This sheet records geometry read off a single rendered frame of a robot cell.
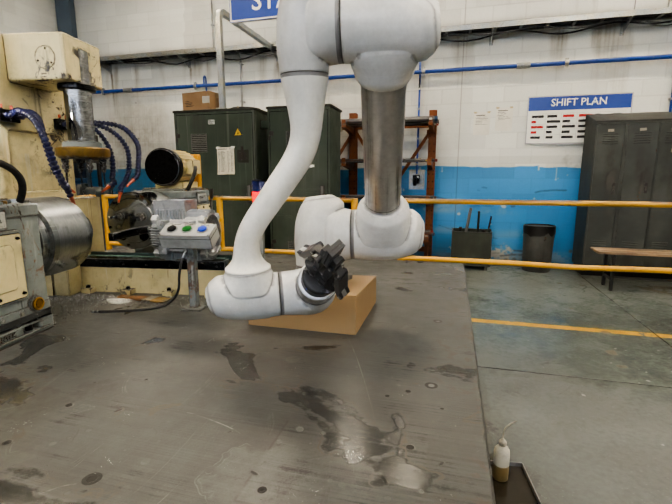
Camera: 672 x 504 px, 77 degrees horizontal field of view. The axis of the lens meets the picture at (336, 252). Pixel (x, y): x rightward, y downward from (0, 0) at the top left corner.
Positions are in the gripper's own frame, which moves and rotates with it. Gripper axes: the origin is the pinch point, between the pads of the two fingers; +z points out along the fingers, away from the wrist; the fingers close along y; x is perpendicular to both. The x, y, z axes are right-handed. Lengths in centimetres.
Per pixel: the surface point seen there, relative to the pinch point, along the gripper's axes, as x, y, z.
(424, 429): 6.8, 32.4, -9.4
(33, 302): 53, -51, -59
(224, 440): 32.2, 10.1, -11.7
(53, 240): 40, -65, -64
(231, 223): -59, -147, -404
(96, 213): 29, -90, -111
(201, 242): 9, -37, -65
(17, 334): 61, -45, -58
